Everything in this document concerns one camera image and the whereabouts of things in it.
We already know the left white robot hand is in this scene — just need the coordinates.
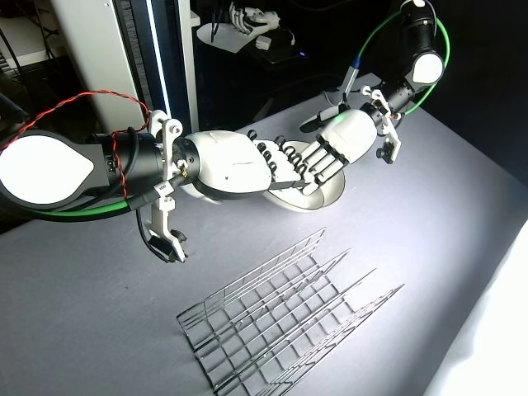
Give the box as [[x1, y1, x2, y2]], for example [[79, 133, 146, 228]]
[[300, 107, 379, 185]]

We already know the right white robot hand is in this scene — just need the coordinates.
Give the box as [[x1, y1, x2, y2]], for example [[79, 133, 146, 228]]
[[185, 130, 318, 202]]

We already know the flat black device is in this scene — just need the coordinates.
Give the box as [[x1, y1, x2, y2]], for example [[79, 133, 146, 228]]
[[263, 39, 309, 65]]

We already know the white paper sheet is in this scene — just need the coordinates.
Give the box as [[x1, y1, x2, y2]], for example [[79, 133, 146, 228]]
[[196, 22, 265, 54]]

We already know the spare white robotic hand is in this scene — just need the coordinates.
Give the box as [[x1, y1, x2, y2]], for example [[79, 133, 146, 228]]
[[228, 1, 282, 37]]

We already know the left white wrist camera bracket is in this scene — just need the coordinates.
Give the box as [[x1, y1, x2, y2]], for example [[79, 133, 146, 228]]
[[360, 85, 403, 164]]

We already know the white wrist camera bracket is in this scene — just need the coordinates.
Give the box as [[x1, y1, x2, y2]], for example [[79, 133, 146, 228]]
[[360, 85, 403, 164], [146, 109, 189, 265]]

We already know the right white wrist camera bracket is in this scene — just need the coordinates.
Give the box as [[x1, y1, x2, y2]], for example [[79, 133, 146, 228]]
[[146, 109, 189, 265]]

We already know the silver wire dish rack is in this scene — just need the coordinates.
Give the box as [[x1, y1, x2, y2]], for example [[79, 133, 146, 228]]
[[176, 226, 406, 396]]

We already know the thin green cable with plug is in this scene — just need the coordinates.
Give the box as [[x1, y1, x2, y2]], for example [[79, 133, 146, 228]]
[[338, 10, 451, 116]]

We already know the red black twisted wire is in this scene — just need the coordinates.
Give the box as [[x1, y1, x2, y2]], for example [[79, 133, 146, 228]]
[[0, 90, 152, 199]]

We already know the thick green cable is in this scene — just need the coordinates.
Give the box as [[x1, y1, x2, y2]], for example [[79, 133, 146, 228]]
[[24, 193, 166, 226]]

